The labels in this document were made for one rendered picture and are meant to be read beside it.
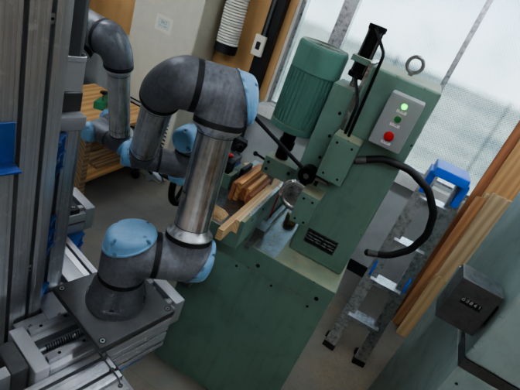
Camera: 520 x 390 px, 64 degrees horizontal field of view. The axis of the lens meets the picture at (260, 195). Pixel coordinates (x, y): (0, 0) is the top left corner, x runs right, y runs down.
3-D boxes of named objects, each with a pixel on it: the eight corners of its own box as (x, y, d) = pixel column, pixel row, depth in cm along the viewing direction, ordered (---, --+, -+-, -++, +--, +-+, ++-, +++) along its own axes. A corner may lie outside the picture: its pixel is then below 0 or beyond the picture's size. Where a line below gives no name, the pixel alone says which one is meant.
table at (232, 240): (234, 161, 198) (237, 150, 195) (290, 190, 192) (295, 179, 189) (159, 208, 145) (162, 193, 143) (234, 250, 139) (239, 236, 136)
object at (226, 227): (276, 182, 180) (279, 174, 178) (280, 183, 180) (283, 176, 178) (214, 237, 131) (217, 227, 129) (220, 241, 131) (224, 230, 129)
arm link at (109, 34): (145, 29, 131) (141, 152, 163) (118, 16, 134) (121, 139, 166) (117, 37, 123) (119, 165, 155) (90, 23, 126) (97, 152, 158)
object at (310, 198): (295, 210, 152) (308, 182, 146) (313, 219, 150) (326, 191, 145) (288, 220, 144) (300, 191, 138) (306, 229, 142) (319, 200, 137)
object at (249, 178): (254, 181, 174) (261, 165, 170) (258, 183, 174) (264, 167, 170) (232, 199, 155) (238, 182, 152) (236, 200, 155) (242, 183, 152)
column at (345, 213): (304, 224, 178) (381, 59, 145) (351, 249, 174) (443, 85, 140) (287, 247, 159) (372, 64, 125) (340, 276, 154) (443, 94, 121)
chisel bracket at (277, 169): (265, 168, 167) (272, 150, 163) (295, 184, 164) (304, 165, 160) (258, 173, 161) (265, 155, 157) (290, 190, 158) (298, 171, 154)
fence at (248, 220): (292, 178, 189) (296, 168, 186) (295, 179, 188) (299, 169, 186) (235, 234, 137) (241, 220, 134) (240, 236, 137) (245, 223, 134)
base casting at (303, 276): (239, 196, 199) (245, 179, 194) (349, 254, 187) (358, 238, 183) (190, 235, 160) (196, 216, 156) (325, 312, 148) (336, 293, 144)
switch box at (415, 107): (371, 136, 133) (394, 89, 125) (399, 149, 131) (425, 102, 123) (367, 140, 127) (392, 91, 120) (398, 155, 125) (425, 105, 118)
